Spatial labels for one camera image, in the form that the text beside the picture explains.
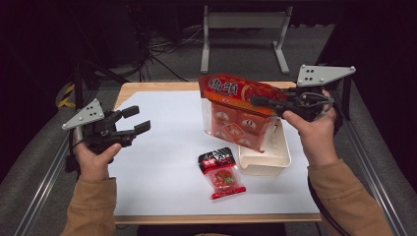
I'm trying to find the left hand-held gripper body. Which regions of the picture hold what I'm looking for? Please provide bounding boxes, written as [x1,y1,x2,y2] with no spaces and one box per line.
[61,97,139,155]

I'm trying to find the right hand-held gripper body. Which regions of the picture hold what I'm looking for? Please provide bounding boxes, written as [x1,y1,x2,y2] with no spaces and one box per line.
[276,64,357,123]

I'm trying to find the large orange snack packet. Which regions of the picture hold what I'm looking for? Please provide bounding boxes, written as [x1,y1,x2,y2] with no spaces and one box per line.
[197,72,289,153]

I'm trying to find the white divided plastic container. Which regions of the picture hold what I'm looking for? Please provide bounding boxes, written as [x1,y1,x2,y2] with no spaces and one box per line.
[238,117,292,177]

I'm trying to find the person's left hand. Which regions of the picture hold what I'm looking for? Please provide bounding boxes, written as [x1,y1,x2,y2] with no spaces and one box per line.
[74,142,123,183]

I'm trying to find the person's right hand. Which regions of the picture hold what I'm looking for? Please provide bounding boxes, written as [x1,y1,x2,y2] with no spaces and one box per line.
[282,109,340,168]

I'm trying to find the white table mat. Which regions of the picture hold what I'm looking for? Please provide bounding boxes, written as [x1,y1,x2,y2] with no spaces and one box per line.
[107,89,321,217]

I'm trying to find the yellow and black hazard tape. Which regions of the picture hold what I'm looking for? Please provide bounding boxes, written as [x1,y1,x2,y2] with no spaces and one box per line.
[58,83,101,109]

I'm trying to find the white metal stand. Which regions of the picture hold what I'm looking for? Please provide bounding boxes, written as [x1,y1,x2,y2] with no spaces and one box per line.
[200,4,294,75]

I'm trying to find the small red snack packet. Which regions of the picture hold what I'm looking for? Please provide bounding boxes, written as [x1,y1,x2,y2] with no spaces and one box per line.
[197,147,247,201]

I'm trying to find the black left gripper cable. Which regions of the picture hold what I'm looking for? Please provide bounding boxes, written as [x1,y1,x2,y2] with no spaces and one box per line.
[64,129,83,175]

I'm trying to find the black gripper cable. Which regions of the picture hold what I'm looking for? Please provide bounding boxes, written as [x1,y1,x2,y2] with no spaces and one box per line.
[306,176,352,236]
[64,129,83,175]

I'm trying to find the bundle of black floor cables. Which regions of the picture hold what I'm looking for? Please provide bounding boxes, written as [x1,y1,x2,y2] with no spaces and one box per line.
[129,6,198,83]

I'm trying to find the aluminium rail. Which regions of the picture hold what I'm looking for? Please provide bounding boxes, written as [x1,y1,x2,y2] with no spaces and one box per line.
[13,88,99,236]
[328,88,409,236]

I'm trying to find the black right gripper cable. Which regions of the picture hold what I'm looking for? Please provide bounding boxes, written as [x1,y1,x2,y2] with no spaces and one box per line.
[306,176,352,236]

